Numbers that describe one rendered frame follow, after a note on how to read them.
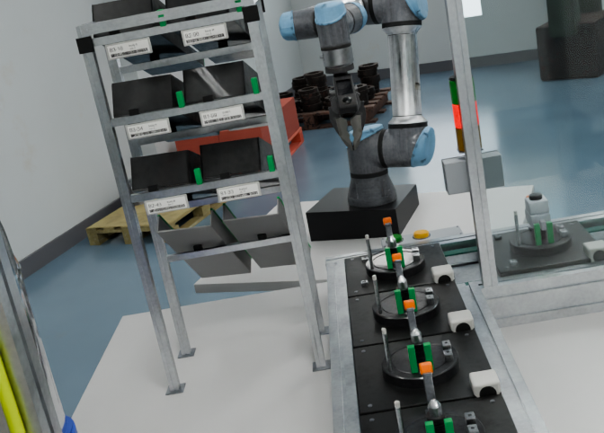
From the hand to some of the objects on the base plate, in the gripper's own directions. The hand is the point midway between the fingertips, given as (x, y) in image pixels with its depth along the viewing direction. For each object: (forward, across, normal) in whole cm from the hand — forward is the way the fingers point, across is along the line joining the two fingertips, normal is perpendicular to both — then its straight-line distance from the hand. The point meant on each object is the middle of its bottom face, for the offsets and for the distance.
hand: (352, 145), depth 212 cm
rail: (+37, -32, +5) cm, 50 cm away
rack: (+37, +31, +32) cm, 58 cm away
